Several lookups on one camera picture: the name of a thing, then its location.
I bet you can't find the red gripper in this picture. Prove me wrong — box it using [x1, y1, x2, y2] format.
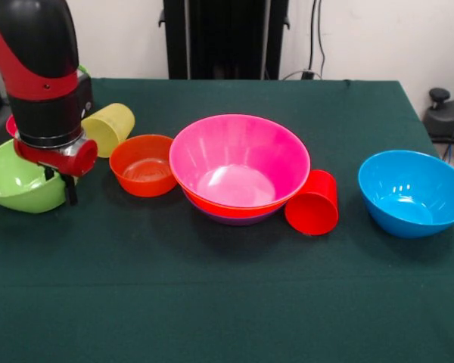
[13, 130, 99, 206]

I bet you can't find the light green bowl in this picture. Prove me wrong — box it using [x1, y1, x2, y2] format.
[0, 138, 79, 215]

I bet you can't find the large orange bowl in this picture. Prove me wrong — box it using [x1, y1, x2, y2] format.
[173, 172, 291, 219]

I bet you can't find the large pink bowl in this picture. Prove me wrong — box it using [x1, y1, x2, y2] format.
[169, 113, 312, 209]

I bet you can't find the yellow cup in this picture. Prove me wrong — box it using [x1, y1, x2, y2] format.
[80, 102, 136, 159]

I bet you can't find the small crimson bowl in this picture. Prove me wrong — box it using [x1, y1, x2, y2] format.
[5, 115, 20, 139]

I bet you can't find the small orange-red bowl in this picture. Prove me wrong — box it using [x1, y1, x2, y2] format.
[108, 134, 179, 198]

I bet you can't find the purple bowl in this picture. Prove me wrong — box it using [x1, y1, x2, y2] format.
[187, 194, 279, 227]

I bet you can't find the dark green tablecloth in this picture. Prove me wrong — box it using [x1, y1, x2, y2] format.
[0, 77, 454, 363]

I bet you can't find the red cup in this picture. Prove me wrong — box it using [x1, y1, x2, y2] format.
[284, 169, 341, 237]

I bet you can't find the blue bowl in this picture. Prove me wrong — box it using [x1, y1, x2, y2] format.
[357, 150, 454, 240]

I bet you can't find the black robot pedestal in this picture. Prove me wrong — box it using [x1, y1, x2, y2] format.
[158, 0, 292, 81]

